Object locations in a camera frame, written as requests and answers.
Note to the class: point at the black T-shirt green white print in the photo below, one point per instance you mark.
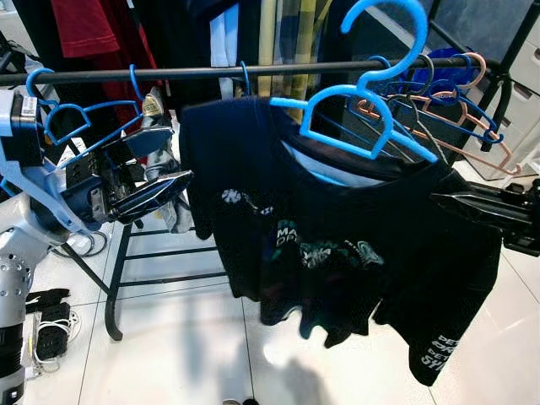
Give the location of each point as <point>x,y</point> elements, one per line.
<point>337,219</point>

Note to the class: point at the yellow plaid garment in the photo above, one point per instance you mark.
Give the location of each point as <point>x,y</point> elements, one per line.
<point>291,42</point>

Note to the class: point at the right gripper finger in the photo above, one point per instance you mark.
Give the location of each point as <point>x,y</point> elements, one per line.
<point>498,207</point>
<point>519,238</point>

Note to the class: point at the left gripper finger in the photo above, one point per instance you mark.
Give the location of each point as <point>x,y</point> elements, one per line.
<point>143,145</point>
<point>152,198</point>

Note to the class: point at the white light blue garment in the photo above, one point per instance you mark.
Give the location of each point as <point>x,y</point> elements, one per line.
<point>224,42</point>

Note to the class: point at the white drawer cabinet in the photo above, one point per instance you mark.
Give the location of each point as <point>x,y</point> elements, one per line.
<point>527,84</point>

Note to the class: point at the black metal clothes rack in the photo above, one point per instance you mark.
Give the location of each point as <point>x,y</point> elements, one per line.
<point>194,71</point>

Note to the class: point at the grey metal hanger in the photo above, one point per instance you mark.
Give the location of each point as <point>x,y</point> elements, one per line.
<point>430,61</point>

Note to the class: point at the grey garment gold label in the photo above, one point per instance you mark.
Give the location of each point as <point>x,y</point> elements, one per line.
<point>156,105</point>

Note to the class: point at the dark blue fabric item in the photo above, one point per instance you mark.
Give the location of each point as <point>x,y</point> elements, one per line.
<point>447,80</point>

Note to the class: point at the black hanging garment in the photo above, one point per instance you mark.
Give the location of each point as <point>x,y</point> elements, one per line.
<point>181,34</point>

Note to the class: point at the red hanging garment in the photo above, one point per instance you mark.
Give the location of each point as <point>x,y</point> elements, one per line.
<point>84,25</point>

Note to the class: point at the blue plastic clothes hanger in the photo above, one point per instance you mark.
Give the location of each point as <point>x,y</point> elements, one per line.
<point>419,38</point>

